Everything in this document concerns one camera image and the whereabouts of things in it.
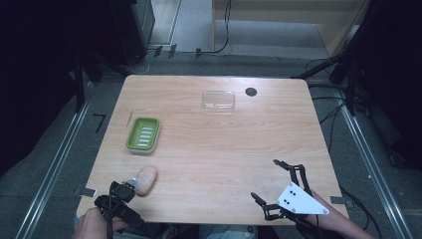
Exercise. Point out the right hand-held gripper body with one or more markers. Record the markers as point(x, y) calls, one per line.
point(298, 200)

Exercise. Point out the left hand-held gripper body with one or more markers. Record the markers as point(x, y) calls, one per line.
point(117, 199)

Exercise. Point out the beige soap bar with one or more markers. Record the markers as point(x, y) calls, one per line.
point(146, 181)

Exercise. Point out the person's right hand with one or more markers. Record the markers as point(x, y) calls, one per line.
point(320, 217)

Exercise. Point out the person's left hand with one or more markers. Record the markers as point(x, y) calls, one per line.
point(91, 225)

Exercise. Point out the grey tape strip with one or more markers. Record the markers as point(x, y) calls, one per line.
point(338, 200)
point(87, 191)

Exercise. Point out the person's light clothing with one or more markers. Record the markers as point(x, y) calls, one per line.
point(229, 232)

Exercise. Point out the green soap dish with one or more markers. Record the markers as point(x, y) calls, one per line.
point(143, 135)

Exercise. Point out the clear plastic lid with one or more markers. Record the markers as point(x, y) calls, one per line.
point(218, 101)

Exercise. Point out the black metal stand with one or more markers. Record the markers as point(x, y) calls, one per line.
point(79, 86)
point(348, 73)

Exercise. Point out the dark cabinet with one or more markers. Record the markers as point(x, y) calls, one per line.
point(132, 30)

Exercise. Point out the light wooden shelf unit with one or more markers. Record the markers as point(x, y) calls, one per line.
point(282, 13)

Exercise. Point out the metal floor rail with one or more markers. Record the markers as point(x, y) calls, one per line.
point(54, 169)
point(373, 169)

